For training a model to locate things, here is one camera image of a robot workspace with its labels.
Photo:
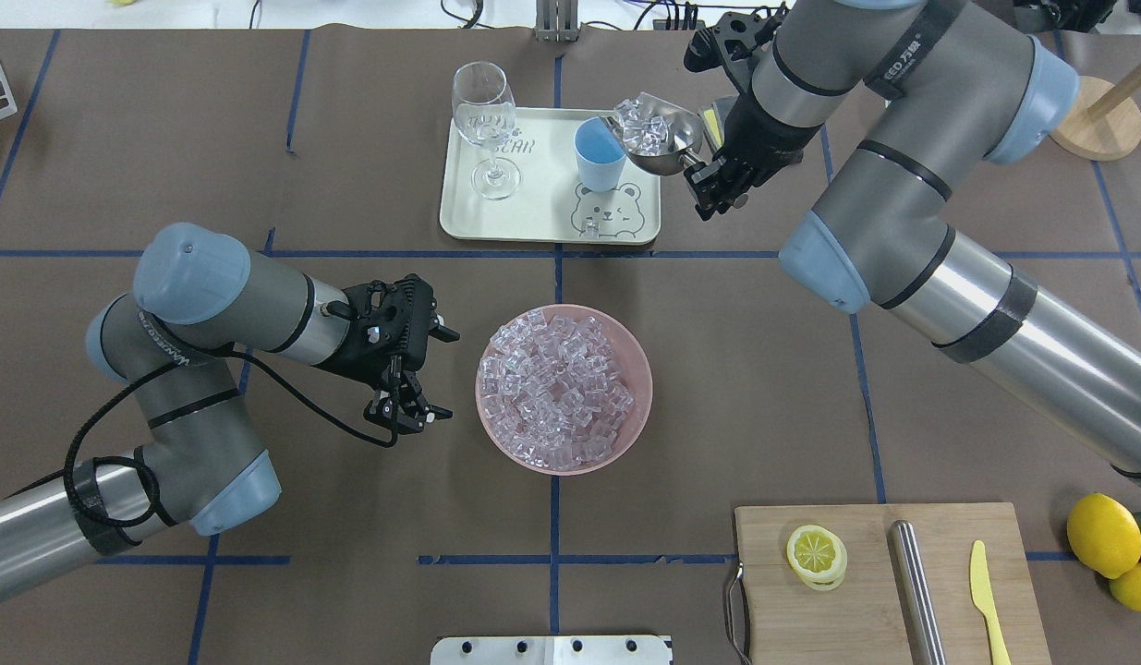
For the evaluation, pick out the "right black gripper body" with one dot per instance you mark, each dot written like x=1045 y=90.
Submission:
x=755 y=137

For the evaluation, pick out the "grey folded cloth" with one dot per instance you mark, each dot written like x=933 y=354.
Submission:
x=712 y=125

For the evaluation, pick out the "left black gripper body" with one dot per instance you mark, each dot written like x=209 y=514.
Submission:
x=359 y=356

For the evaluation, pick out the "wooden cup stand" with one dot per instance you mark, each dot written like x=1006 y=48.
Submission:
x=1104 y=123

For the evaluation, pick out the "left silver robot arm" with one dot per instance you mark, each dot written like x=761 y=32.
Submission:
x=176 y=446

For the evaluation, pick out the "steel rolling pin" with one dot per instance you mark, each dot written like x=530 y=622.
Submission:
x=924 y=636

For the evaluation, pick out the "clear ice cubes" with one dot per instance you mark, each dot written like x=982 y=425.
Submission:
x=565 y=390

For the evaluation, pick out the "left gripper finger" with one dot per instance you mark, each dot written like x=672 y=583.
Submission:
x=406 y=410
x=439 y=330

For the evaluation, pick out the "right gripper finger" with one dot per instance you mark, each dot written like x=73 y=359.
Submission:
x=708 y=189
x=736 y=179

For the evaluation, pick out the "yellow plastic knife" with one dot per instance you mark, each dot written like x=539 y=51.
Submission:
x=983 y=599

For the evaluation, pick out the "clear wine glass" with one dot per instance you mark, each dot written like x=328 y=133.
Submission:
x=484 y=111

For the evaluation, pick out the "metal ice scoop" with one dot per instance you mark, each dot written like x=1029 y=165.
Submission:
x=662 y=139

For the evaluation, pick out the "wooden cutting board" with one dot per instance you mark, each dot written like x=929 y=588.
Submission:
x=862 y=622

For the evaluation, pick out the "lemon slice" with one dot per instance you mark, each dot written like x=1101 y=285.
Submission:
x=818 y=557

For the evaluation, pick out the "cream bear tray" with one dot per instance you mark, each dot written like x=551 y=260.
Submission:
x=550 y=204

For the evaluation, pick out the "blue plastic cup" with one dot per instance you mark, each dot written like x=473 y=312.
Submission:
x=600 y=158

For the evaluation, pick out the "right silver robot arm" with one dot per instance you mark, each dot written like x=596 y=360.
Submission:
x=962 y=88

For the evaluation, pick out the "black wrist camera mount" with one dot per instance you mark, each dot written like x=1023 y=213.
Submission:
x=735 y=43

